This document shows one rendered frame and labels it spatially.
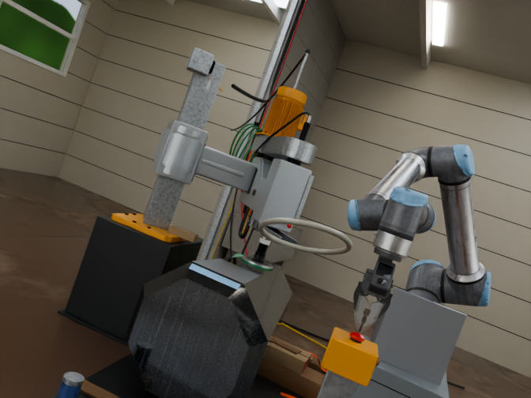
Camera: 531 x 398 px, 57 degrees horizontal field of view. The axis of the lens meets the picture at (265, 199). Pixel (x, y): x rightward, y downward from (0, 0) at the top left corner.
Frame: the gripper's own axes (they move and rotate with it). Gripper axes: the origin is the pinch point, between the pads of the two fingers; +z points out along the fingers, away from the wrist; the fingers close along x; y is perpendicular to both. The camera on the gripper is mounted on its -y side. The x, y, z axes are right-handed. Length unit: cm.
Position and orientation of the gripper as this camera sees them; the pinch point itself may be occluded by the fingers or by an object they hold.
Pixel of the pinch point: (360, 327)
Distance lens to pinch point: 128.7
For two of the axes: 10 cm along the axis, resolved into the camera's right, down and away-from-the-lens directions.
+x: -9.1, -3.4, 2.2
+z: -3.4, 9.4, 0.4
